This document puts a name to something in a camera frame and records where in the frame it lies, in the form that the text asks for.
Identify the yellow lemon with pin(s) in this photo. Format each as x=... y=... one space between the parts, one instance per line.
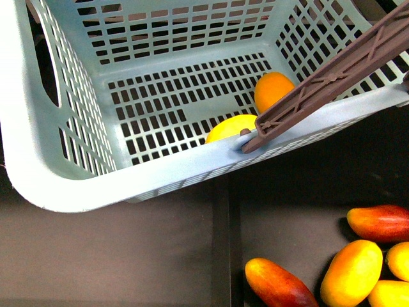
x=231 y=127

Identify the light blue plastic basket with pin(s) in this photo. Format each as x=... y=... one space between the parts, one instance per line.
x=105 y=101

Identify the brown basket handle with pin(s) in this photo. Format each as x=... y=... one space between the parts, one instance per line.
x=326 y=76

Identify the red yellow mango front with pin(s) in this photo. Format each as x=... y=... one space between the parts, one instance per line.
x=276 y=286

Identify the orange yellow mango middle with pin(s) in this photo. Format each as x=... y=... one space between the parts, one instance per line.
x=352 y=274

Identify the red mango top right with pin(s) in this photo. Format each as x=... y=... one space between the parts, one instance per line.
x=381 y=223

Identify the yellow mango right edge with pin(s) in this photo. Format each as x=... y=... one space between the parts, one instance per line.
x=397 y=260

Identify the yellow mango bottom right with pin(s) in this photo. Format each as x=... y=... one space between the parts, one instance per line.
x=389 y=293

